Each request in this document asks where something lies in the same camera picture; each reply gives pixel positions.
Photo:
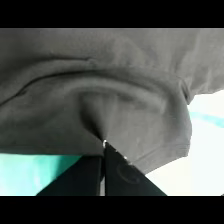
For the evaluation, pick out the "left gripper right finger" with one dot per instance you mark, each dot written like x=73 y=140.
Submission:
x=128 y=180

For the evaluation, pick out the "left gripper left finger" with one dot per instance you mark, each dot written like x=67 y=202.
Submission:
x=81 y=178

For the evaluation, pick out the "grey T-shirt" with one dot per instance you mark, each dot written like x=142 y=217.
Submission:
x=100 y=83

